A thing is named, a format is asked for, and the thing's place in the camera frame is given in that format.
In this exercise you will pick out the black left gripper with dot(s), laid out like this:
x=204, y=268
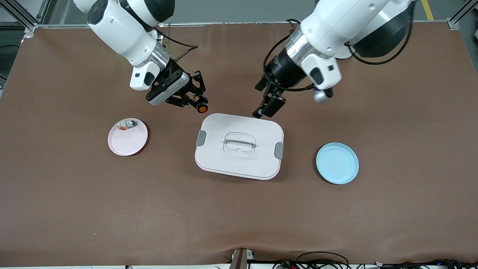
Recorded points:
x=285, y=71

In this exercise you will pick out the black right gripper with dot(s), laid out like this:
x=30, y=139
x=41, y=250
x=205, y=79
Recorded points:
x=190, y=90

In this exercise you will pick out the orange push-button switch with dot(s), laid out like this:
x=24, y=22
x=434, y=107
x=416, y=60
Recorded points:
x=201, y=107

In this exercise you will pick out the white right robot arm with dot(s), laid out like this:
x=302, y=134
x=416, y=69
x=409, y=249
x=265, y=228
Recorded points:
x=123, y=30

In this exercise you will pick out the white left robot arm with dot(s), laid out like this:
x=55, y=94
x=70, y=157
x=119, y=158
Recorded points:
x=336, y=30

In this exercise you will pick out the white lidded storage box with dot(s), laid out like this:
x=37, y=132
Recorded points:
x=239, y=145

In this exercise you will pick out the pink round plate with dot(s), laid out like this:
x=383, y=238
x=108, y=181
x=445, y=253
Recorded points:
x=127, y=141

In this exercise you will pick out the light blue round plate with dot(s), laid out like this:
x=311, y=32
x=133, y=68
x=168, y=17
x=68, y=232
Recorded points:
x=337, y=163

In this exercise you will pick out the brown table mat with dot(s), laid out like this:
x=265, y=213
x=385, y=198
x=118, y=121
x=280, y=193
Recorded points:
x=239, y=209

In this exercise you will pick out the white switch with green button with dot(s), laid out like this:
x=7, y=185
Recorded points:
x=127, y=123

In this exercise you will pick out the aluminium frame rail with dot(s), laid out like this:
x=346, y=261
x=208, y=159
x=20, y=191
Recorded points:
x=224, y=23

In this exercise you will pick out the brown mounting post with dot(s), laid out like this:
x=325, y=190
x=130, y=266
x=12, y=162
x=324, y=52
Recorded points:
x=239, y=259

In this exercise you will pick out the aluminium frame post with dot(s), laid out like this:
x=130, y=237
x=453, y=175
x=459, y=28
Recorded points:
x=461, y=16
x=22, y=16

